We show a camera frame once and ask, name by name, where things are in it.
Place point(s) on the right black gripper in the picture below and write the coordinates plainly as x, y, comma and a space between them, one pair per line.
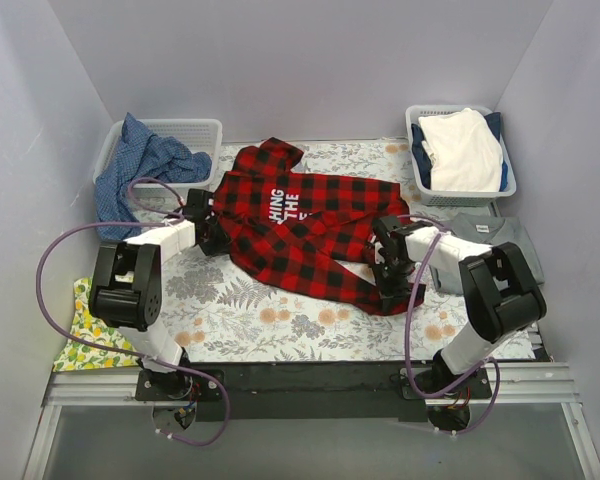
389, 275

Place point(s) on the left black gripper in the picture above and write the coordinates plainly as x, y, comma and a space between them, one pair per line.
212, 232

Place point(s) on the red black plaid shirt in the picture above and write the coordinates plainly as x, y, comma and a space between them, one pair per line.
296, 231

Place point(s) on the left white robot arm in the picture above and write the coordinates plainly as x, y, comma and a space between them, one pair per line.
126, 294

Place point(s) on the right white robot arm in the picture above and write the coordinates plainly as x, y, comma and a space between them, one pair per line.
500, 293

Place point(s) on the floral print table mat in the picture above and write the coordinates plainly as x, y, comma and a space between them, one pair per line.
219, 313

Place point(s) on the left white plastic basket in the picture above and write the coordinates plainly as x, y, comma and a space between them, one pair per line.
199, 135

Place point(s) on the blue checked shirt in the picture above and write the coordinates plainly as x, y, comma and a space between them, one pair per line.
140, 152

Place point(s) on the grey folded polo shirt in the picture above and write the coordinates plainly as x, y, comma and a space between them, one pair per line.
496, 231

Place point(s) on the navy blue folded shirt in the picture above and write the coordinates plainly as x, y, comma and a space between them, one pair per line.
420, 145

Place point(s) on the white folded shirt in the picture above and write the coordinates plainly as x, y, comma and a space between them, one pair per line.
465, 150

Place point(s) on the black base beam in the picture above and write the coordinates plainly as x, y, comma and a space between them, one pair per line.
323, 390

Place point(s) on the lemon print cloth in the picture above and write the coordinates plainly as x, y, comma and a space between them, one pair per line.
76, 356

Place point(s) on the aluminium frame rail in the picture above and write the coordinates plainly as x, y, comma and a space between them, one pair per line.
543, 383

